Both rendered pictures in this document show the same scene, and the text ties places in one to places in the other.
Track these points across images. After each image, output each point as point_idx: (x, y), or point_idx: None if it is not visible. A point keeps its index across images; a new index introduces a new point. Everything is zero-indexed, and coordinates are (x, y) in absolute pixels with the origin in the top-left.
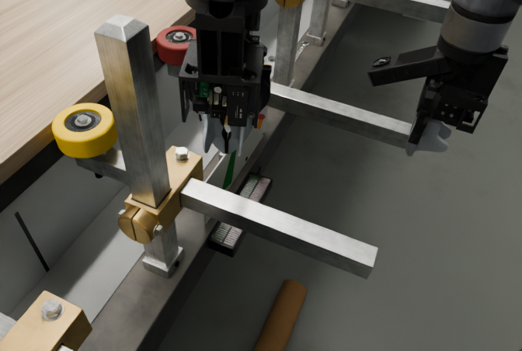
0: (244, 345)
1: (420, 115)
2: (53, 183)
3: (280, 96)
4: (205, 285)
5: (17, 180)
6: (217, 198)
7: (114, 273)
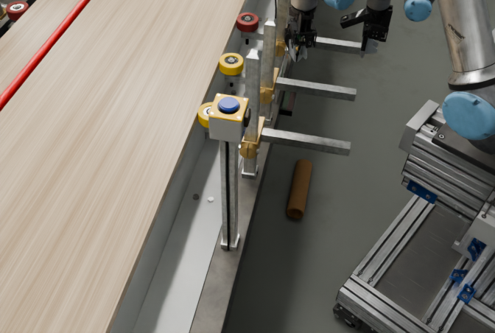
0: (281, 200)
1: (364, 37)
2: (209, 93)
3: None
4: None
5: None
6: (291, 82)
7: None
